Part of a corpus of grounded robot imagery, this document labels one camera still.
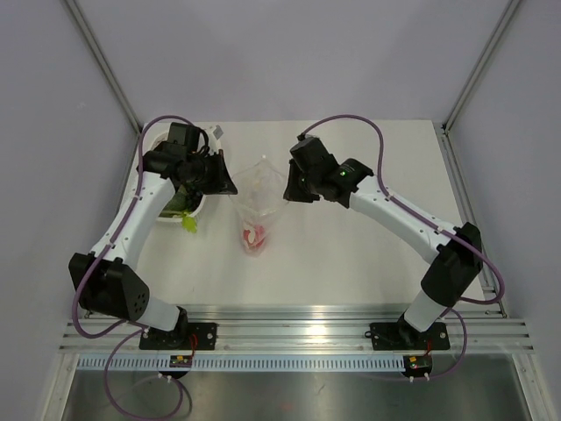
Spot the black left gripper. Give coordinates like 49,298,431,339
186,149,237,196

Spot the clear zip top bag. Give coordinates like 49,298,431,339
230,155,288,250

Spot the red apple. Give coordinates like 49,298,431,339
241,221,267,255

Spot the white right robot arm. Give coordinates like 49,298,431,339
283,135,482,347

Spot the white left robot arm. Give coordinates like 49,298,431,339
68,115,238,349

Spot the green lettuce leaf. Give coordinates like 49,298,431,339
181,210,198,233

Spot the white perforated basket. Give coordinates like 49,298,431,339
157,126,221,225

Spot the right aluminium frame post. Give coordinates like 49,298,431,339
442,0,525,135

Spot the aluminium frame post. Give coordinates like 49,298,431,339
442,0,525,135
61,0,142,135

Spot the aluminium front rail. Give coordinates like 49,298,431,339
59,302,536,355

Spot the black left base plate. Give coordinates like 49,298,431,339
138,323,217,351

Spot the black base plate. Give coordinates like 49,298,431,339
138,323,217,351
364,322,451,352

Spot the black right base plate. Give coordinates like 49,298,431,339
364,322,451,352

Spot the right aluminium side rail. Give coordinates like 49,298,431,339
433,122,500,300

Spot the white slotted cable duct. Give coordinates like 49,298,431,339
77,353,405,373

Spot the left aluminium frame post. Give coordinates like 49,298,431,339
61,0,142,135

